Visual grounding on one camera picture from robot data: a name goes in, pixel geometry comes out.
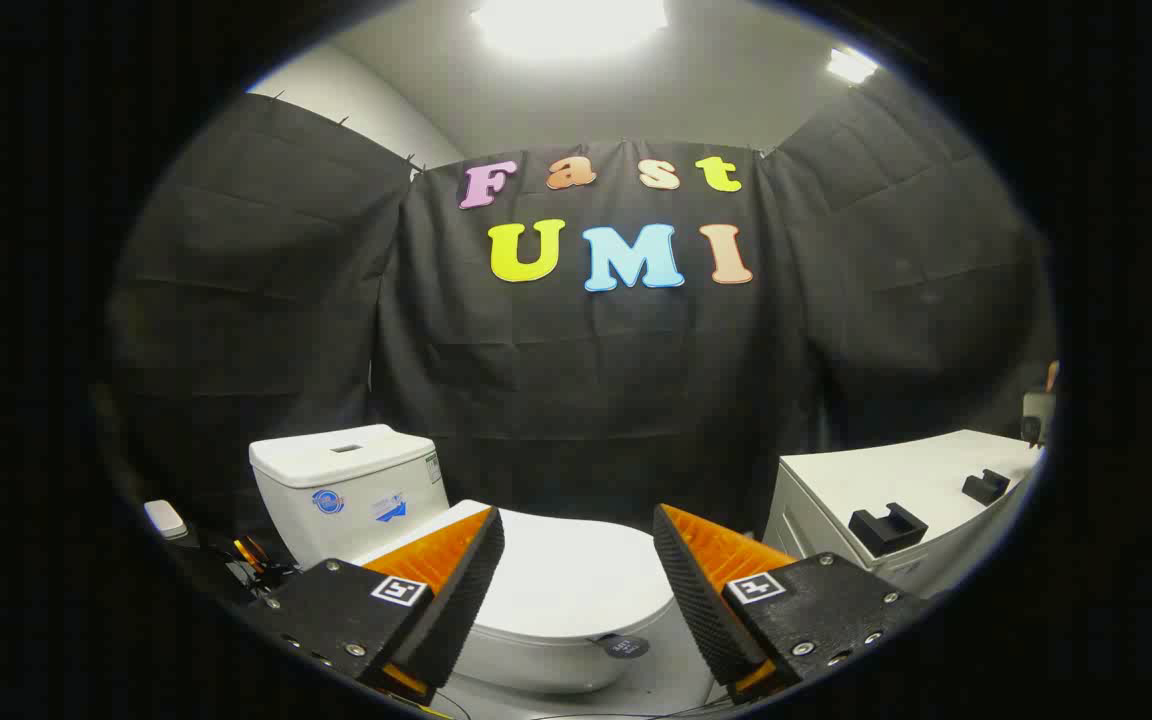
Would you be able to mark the small white object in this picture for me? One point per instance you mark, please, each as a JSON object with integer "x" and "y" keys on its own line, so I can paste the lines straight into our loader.
{"x": 166, "y": 519}

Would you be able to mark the large ceiling light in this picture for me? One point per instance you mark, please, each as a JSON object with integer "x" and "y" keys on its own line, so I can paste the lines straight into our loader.
{"x": 566, "y": 25}

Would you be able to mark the black lid pull tab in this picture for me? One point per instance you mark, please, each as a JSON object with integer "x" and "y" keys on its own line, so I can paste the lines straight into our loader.
{"x": 624, "y": 646}

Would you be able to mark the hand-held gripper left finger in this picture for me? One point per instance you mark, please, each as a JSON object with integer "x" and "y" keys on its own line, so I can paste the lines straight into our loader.
{"x": 456, "y": 600}

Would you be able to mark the orange black tool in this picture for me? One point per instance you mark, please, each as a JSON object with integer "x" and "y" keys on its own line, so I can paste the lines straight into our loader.
{"x": 251, "y": 555}

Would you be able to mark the black plastic holder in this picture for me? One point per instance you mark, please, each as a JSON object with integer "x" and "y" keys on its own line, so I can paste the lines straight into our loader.
{"x": 886, "y": 530}
{"x": 984, "y": 488}

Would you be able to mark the black backdrop cloth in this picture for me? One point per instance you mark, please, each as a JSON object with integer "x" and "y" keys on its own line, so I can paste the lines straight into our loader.
{"x": 586, "y": 400}

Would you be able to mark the small ceiling light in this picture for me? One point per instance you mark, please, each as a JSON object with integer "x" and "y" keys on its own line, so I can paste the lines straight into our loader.
{"x": 851, "y": 65}

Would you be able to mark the white toilet lid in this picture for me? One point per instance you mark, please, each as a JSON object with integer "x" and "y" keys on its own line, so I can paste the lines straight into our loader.
{"x": 576, "y": 580}

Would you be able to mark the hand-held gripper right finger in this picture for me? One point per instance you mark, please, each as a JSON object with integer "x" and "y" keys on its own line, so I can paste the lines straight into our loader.
{"x": 696, "y": 600}

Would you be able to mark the white toilet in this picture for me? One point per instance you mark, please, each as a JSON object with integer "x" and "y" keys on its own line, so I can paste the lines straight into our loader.
{"x": 336, "y": 480}

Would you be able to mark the white cabinet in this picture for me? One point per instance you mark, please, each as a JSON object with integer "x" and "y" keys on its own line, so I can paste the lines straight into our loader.
{"x": 896, "y": 480}

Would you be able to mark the small grey object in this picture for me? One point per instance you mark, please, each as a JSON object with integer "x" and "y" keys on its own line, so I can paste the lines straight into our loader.
{"x": 1038, "y": 415}

